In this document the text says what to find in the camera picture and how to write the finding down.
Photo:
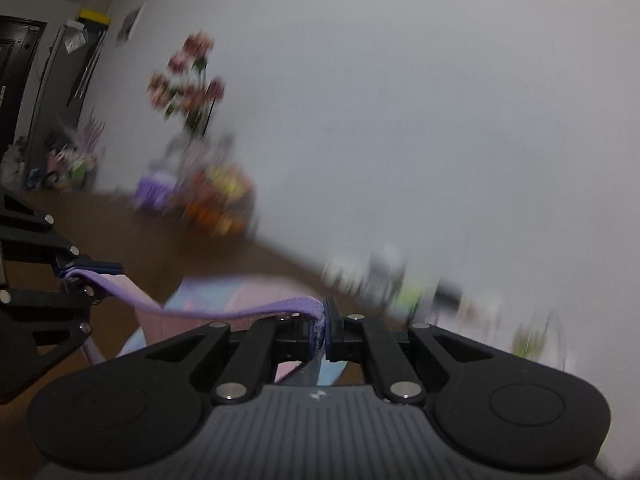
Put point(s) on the clear container of oranges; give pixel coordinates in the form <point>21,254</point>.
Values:
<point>222,217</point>

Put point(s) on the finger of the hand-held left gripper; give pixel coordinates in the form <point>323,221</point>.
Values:
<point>30,240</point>
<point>50,299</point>

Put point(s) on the dark door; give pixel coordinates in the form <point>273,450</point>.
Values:
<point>17,85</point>

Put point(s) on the pink blue mesh vest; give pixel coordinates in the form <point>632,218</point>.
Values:
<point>215,295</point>

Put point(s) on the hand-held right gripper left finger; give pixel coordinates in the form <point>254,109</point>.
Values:
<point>316,345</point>

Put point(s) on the small black box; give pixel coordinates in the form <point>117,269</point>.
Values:
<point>447,292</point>

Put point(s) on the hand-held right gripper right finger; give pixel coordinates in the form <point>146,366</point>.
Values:
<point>332,330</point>

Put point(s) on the white robot speaker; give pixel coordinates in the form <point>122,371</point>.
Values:
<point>387,267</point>

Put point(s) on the white plastic clips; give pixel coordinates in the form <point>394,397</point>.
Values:
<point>340,272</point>

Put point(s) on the dried rose bouquet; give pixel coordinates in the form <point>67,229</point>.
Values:
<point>187,85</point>

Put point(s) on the wall picture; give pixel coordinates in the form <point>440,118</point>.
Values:
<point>131,24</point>

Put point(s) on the small green white boxes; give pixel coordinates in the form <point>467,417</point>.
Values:
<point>412,299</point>

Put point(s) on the yellow black box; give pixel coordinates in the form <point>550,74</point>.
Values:
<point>95,16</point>

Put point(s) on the purple tissue box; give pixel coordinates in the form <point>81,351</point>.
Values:
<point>155,190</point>

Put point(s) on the folded cream green-flowered cloth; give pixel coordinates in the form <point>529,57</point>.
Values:
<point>537,337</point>

